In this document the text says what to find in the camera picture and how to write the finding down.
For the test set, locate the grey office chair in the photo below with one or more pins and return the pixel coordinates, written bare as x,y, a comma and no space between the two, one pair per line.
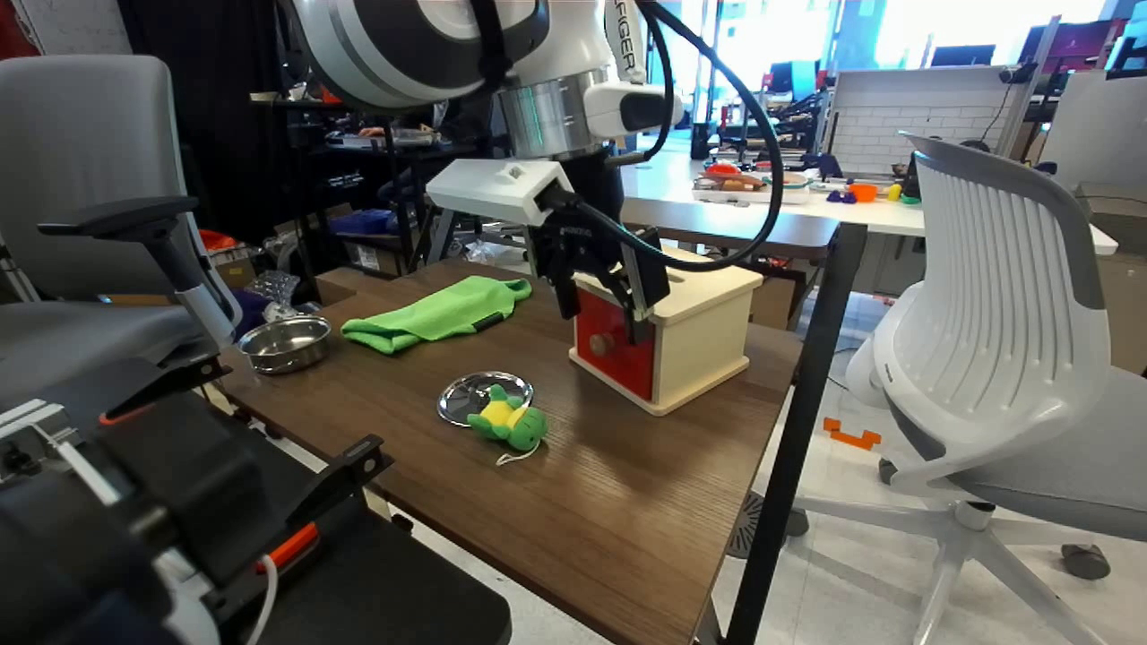
83,166

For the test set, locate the orange plastic bracket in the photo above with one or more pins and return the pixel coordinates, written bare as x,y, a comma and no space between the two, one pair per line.
850,434

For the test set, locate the black storage shelf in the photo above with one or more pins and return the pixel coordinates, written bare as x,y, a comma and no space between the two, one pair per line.
345,180

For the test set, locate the glass bowl with green object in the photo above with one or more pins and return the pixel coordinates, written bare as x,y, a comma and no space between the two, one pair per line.
459,398

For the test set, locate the black metal table leg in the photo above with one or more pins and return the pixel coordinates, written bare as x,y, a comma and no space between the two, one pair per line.
801,417

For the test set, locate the red wooden drawer with knob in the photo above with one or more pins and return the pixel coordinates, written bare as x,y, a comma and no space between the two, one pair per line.
612,354

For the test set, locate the orange grip on black lever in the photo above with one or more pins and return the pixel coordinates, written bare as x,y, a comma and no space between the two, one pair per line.
293,545

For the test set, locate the small orange block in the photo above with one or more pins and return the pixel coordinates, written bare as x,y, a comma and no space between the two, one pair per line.
865,190

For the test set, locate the white divider panel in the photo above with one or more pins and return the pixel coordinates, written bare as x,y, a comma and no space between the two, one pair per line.
919,119

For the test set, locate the beige wooden chest box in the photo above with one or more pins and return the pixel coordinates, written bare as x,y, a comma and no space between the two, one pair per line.
703,327

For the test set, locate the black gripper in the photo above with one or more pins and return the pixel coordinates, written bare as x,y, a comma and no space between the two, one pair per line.
576,247

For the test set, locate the silver metal bowl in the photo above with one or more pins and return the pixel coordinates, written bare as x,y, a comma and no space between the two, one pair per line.
286,347

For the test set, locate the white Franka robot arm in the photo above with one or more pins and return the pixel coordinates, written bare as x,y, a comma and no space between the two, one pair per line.
416,41

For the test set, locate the clear glass cup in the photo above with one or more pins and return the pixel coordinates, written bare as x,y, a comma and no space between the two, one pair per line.
286,292

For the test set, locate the white mesh office chair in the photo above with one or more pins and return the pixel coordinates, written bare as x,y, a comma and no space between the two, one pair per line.
1016,347

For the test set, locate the white table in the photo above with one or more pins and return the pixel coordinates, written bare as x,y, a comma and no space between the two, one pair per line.
882,214

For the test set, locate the green cloth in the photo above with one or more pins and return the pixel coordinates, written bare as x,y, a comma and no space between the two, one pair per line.
435,312

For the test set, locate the black foreground equipment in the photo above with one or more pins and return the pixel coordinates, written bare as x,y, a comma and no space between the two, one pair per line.
182,503

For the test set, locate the green yellow plush toy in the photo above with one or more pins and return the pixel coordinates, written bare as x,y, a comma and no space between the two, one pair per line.
516,426

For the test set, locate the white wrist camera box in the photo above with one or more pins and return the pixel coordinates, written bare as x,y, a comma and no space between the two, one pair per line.
497,190

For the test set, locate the small black floor object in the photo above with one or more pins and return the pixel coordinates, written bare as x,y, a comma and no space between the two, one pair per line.
1084,559

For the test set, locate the dark wooden table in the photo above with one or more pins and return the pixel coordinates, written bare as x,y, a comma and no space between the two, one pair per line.
717,224

